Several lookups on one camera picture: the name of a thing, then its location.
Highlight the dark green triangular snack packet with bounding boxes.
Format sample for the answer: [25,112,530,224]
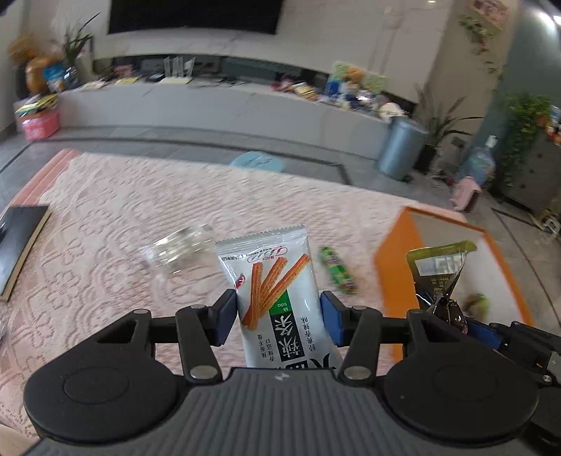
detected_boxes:
[405,240,478,336]

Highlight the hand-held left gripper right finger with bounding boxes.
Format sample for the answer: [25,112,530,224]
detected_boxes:
[320,290,472,381]

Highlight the clear nut snack packet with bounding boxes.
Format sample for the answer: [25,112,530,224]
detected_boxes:
[139,223,215,278]

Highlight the tall leafy potted plant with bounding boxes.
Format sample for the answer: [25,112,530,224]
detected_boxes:
[61,13,101,79]

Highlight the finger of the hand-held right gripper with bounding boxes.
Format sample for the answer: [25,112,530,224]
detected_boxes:
[465,320,561,385]

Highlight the white spicy stick snack packet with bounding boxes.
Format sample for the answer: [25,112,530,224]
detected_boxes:
[215,224,347,371]

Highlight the light blue round stool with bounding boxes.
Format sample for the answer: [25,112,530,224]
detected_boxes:
[230,150,285,173]

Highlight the grey drawer cabinet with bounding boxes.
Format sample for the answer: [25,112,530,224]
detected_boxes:
[495,132,561,215]

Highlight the orange plush toy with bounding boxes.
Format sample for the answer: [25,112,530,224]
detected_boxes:
[24,55,64,95]

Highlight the green candy bar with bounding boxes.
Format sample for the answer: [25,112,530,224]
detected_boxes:
[318,246,359,294]

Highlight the pink basket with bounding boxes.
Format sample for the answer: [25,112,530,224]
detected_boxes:
[21,109,60,141]

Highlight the black television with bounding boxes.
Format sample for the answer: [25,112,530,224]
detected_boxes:
[107,0,283,36]

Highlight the pink soft item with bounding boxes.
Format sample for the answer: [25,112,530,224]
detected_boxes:
[449,175,483,213]

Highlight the black flat board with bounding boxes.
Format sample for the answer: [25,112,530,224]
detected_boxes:
[0,205,52,303]

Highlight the hanging ivy vine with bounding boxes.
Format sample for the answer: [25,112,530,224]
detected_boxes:
[458,11,505,76]

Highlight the pile of small packets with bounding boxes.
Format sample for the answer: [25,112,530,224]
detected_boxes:
[272,79,322,102]

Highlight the pink lace tablecloth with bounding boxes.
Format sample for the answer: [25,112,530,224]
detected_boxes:
[0,149,467,439]

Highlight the green ivy plant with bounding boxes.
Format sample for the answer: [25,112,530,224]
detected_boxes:
[504,93,554,176]

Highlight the clear acrylic stands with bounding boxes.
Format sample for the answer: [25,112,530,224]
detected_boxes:
[164,56,196,76]

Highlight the blue snack bag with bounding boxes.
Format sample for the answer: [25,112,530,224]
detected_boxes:
[44,63,80,93]

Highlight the floor potted plant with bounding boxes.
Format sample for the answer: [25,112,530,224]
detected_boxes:
[414,83,483,174]

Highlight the grey trash bin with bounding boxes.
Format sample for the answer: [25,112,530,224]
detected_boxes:
[378,116,429,181]

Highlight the orange storage box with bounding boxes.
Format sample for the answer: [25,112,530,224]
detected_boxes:
[374,206,538,361]

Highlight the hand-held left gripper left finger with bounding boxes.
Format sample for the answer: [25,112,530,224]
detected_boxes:
[93,288,237,383]

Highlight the pile of plush toys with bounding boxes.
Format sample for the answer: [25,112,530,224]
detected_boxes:
[324,61,410,120]

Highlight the blue water jug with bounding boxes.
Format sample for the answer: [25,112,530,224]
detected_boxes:
[460,136,498,189]

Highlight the long grey tv cabinet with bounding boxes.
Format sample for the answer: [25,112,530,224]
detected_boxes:
[13,55,393,161]

